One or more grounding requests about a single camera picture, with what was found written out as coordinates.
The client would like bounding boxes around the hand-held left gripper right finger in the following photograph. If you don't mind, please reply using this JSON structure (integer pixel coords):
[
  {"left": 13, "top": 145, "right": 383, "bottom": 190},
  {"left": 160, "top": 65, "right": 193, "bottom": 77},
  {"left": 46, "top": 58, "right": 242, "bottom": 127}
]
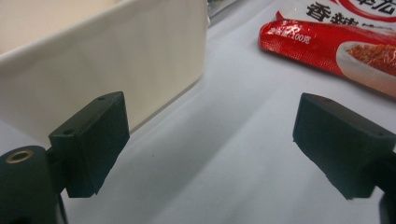
[{"left": 291, "top": 91, "right": 396, "bottom": 201}]

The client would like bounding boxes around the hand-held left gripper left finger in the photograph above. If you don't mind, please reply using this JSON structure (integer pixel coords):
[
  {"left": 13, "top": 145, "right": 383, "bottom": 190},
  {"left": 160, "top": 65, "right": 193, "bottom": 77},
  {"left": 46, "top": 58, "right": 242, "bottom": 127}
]
[{"left": 46, "top": 91, "right": 131, "bottom": 199}]

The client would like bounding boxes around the white plastic bin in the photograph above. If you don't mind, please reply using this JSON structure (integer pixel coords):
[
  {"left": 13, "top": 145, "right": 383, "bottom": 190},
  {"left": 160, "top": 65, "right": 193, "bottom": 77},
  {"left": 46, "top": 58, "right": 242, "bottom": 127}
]
[{"left": 0, "top": 0, "right": 209, "bottom": 147}]

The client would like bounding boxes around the red seasoning packet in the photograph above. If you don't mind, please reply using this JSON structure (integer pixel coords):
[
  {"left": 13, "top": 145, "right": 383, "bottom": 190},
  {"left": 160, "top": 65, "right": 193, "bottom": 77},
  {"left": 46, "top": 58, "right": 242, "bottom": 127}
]
[{"left": 257, "top": 0, "right": 396, "bottom": 99}]

